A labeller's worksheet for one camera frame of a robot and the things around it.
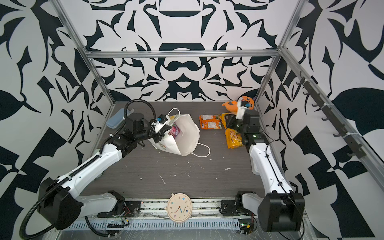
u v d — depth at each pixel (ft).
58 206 1.29
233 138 3.01
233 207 2.52
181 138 3.17
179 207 2.39
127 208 2.39
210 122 3.44
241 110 2.30
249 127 1.93
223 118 3.53
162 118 2.05
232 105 3.76
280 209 1.28
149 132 2.13
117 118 3.55
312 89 2.12
